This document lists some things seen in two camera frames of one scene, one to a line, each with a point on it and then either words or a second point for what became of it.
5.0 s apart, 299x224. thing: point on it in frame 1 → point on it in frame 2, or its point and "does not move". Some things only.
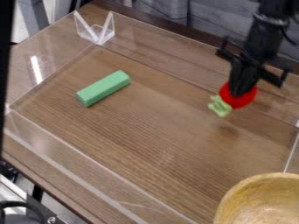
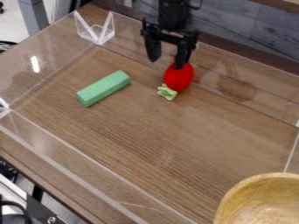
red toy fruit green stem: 227,101 → 178,80
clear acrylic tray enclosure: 106,112 does not move
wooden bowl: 263,199 does not move
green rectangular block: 103,88 does not move
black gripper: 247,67 → 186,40
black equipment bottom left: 37,213 does not move
